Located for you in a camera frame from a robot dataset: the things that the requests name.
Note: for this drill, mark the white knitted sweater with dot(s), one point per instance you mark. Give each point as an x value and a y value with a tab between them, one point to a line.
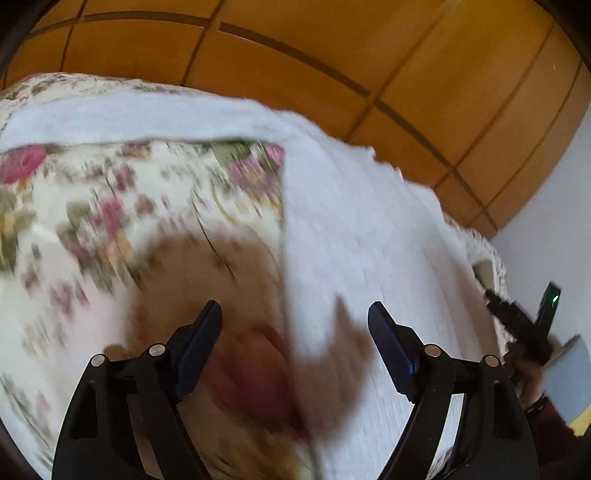
316	402

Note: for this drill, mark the grey yellow round pouf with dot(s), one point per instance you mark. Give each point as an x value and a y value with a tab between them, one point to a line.
567	379

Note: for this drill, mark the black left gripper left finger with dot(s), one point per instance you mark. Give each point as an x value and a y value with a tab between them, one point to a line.
96	439

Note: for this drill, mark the floral quilted bedspread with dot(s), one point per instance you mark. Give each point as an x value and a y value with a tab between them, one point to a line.
125	206

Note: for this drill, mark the right hand holding gripper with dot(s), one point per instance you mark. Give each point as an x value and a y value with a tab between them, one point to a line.
530	383

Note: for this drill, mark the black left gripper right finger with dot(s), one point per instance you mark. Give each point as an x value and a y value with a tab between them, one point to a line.
493	439

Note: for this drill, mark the wooden wardrobe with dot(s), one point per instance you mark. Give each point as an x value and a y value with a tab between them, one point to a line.
477	99

